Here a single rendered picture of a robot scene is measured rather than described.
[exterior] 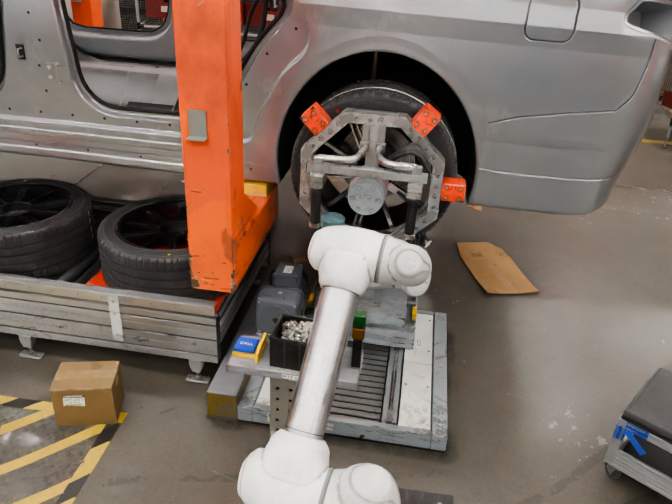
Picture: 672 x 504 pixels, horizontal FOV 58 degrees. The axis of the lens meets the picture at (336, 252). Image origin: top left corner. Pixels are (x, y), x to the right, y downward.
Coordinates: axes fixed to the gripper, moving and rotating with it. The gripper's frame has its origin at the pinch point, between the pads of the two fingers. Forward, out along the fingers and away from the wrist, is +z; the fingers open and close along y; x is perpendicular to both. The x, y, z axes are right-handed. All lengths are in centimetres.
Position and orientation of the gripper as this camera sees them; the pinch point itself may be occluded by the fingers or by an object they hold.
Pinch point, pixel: (419, 234)
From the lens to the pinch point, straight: 246.4
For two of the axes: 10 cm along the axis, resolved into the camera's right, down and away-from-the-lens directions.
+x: -6.6, -7.0, -2.6
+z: 1.5, -4.7, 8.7
